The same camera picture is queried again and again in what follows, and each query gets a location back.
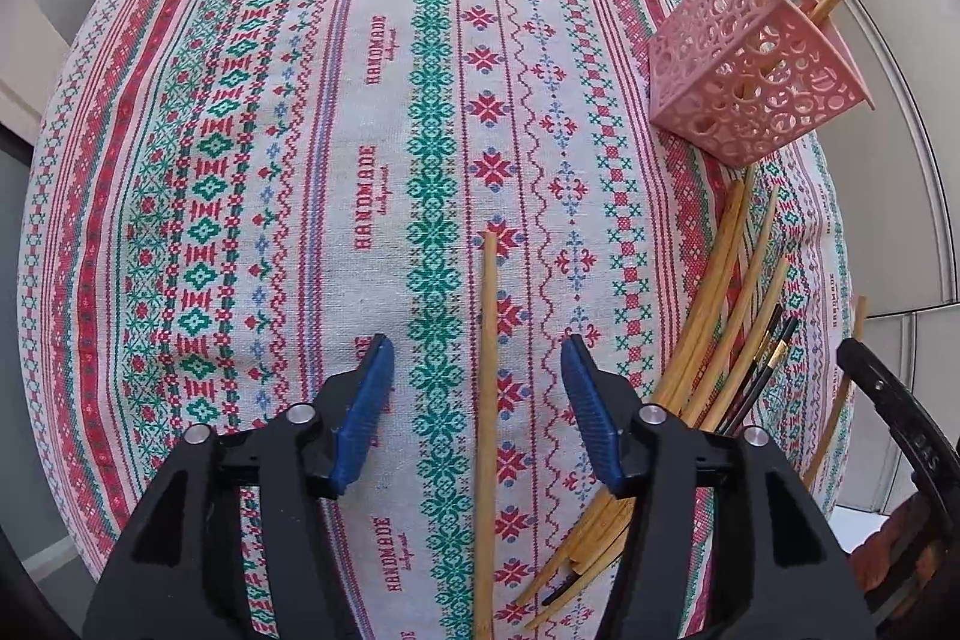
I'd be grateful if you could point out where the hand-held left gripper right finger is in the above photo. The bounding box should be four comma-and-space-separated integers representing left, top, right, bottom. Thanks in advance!
560, 332, 877, 640

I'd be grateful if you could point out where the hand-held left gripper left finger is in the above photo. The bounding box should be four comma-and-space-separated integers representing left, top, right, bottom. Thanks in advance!
81, 332, 396, 640

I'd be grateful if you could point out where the bunch of wooden chopsticks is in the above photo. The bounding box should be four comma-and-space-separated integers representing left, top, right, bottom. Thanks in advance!
517, 167, 800, 630

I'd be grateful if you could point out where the black chopstick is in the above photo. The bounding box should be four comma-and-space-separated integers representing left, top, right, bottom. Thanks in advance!
720, 340, 788, 437
736, 317, 800, 420

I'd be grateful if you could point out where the pink perforated utensil holder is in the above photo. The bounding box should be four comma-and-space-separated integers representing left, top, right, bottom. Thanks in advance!
646, 0, 877, 167

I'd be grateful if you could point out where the red green patterned tablecloth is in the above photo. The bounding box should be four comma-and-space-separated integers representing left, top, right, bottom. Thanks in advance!
15, 0, 860, 640

